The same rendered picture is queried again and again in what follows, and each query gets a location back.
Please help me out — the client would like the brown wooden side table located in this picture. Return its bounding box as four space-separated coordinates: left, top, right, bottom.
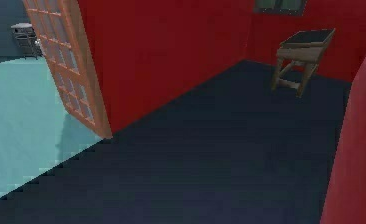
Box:
270 28 337 99

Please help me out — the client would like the orange glass-paned room door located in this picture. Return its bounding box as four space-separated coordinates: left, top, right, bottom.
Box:
22 0 113 140

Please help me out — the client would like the dark framed window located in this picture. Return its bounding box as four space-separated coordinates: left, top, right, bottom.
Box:
253 0 308 17

